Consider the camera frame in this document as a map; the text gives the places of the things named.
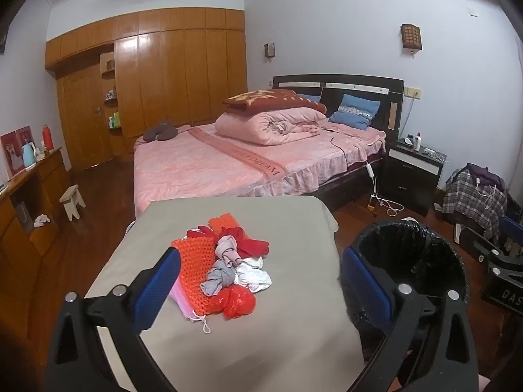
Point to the blue white striped cloth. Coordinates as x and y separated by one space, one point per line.
130 228

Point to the small red photo frame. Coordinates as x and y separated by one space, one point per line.
24 134

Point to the wooden sideboard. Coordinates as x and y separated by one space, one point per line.
24 261

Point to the white crumpled cloth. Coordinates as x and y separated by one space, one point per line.
41 220

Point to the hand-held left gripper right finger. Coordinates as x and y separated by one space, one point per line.
365 290

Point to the red thermos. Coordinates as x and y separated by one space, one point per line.
48 139

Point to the large blue pillow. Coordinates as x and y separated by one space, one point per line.
355 112

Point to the small white wooden stool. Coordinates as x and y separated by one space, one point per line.
71 196

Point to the light blue kettle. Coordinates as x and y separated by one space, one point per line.
28 155

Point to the purple cloth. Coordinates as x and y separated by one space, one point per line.
486 173

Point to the red knit gloves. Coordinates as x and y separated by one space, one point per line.
253 247

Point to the beige cloth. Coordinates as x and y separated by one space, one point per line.
228 251

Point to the wooden wardrobe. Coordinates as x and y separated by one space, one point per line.
175 73

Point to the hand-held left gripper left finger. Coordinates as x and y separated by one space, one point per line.
157 290

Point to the large orange mesh mat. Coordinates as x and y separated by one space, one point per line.
194 261

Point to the white tissue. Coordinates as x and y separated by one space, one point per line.
255 275

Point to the plaid cloth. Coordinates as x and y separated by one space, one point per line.
465 200

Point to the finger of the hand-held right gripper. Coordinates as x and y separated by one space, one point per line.
513 232
500 260

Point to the brown lattice wall lamp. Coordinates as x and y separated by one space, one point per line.
410 36
269 50

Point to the pink face mask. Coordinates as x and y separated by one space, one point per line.
184 306

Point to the large red photo frame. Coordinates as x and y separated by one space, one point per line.
10 153

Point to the white wall switch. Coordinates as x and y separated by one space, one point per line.
472 11

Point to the small blue pillow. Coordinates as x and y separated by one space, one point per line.
310 98

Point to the bin with black liner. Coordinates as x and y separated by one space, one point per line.
408 261

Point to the folded pink quilt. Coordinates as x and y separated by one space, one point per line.
249 126

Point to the grey paper bag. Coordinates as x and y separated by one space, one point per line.
23 217

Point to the black white nightstand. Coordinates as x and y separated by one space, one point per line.
408 179

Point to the folded brown patterned blanket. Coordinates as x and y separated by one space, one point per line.
265 98

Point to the red plastic bag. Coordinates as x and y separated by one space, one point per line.
235 302

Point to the white wall socket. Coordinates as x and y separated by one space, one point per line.
412 92

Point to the white bottle dark cap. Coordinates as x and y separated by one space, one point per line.
417 142

